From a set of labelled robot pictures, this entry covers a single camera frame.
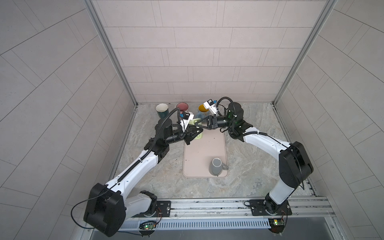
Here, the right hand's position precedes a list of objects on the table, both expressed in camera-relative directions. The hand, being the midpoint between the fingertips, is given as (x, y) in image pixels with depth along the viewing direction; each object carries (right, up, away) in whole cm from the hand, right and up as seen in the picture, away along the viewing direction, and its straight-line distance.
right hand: (198, 128), depth 68 cm
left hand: (+3, -1, +1) cm, 3 cm away
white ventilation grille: (-10, -44, 0) cm, 45 cm away
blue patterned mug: (+2, +8, +30) cm, 31 cm away
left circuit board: (-22, -42, -4) cm, 48 cm away
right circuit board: (+36, -45, 0) cm, 57 cm away
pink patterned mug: (-11, +12, +34) cm, 38 cm away
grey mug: (+9, -20, +8) cm, 23 cm away
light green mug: (-3, +2, +2) cm, 4 cm away
